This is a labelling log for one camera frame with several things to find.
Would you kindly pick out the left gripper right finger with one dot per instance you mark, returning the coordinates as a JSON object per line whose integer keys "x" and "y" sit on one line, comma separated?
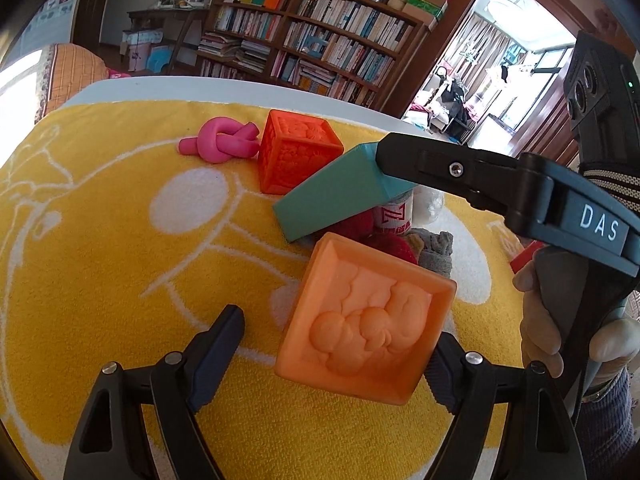
{"x": 465, "y": 383}

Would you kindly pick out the wooden bookshelf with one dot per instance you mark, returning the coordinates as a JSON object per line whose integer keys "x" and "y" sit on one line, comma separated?
{"x": 349, "y": 50}

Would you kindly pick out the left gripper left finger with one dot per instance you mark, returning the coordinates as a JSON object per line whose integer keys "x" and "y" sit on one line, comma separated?
{"x": 183, "y": 382}

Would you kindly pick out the small pink foam knot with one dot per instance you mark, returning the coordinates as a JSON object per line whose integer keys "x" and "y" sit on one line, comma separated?
{"x": 221, "y": 139}

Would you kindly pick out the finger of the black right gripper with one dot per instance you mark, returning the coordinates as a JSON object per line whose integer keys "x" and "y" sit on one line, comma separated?
{"x": 486, "y": 180}

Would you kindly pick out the white bottle in bag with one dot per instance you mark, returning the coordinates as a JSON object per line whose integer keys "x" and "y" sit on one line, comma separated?
{"x": 395, "y": 217}

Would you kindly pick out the orange plaid pillow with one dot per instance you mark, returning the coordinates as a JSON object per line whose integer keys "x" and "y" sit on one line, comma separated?
{"x": 67, "y": 69}

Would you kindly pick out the white wardrobe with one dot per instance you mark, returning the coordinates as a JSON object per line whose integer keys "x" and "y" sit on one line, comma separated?
{"x": 51, "y": 24}

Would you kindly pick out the stacked gift boxes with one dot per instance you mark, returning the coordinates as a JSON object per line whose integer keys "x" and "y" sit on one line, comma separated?
{"x": 422, "y": 0}

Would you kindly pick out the red pompom ball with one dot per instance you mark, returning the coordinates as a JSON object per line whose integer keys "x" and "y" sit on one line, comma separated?
{"x": 361, "y": 229}

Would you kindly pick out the wooden door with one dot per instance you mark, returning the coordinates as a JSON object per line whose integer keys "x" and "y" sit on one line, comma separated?
{"x": 546, "y": 130}

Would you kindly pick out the yellow patterned towel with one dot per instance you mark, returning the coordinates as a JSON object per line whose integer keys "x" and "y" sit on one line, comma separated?
{"x": 114, "y": 247}

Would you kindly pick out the red biscuit tin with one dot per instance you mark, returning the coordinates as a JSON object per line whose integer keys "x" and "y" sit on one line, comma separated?
{"x": 525, "y": 256}

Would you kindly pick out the wooden desk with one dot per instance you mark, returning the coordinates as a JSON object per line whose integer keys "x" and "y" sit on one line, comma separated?
{"x": 163, "y": 39}

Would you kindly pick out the light orange rubber block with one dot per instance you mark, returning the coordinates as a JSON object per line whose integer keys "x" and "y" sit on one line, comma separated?
{"x": 364, "y": 323}

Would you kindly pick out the clear plastic bag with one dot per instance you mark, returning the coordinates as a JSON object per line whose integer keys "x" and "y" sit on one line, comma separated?
{"x": 427, "y": 205}

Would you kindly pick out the dark orange rubber block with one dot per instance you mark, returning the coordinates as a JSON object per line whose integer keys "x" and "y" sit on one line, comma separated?
{"x": 294, "y": 147}

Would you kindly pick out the right hand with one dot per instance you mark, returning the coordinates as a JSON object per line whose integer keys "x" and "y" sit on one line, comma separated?
{"x": 615, "y": 346}

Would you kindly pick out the teal box lid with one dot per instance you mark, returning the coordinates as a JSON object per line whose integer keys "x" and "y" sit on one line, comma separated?
{"x": 350, "y": 184}

